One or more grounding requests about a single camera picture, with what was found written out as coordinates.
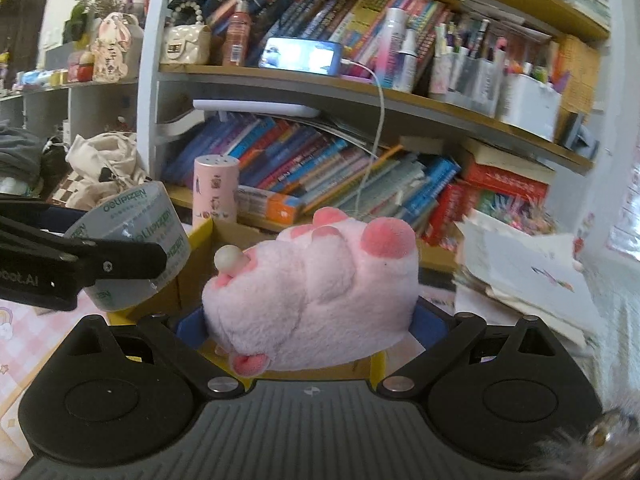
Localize pink sticker-covered cylinder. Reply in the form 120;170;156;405
192;155;241;228

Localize white storage tub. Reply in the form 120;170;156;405
499;71;563;142

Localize dark grey cloth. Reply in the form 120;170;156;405
0;124;57;183

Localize pink checked tablecloth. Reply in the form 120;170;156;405
0;296;118;480

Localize tall white pink spray can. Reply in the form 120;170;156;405
382;7;412;92

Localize cardboard box with yellow edges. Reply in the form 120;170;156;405
107;212;458;396

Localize dried flower bouquet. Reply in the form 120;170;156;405
61;0;138;46

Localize white quilted handbag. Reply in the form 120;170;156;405
159;2;212;66

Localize row of thin children's books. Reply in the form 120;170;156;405
162;112;463;246

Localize orange and white carton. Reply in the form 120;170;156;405
236;185;304;226

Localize white flat tablet device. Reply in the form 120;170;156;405
192;99;322;120

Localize small white spray bottle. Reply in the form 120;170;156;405
399;29;420;94

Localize grey fluffy cloth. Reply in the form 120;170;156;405
532;407;640;480

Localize red thick book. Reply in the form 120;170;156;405
460;160;551;201

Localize grey side shelf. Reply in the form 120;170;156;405
0;77;142;137

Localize pink plush toy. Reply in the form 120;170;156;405
201;206;420;377

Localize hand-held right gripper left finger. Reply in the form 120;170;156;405
74;309;248;401

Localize white pen organizer with pens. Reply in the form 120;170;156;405
429;15;506;118

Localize white charging cable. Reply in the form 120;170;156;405
341;59;387;211

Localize brown pump bottle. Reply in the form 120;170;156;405
221;0;252;68

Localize stack of loose papers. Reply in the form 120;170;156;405
452;207;603;351

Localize beige cloth bag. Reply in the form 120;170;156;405
65;132;152;211

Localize white printed tote bag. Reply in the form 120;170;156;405
91;12;145;84

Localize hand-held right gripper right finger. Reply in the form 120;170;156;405
376;304;557;397

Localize blue smartphone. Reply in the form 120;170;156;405
258;37;344;79

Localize clear packing tape roll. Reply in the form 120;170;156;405
64;180;192;311

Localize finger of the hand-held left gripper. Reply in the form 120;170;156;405
0;199;93;241
0;214;169;292

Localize row of colourful slim books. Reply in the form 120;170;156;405
207;0;453;83

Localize wooden bookshelf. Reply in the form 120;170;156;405
135;0;615;261

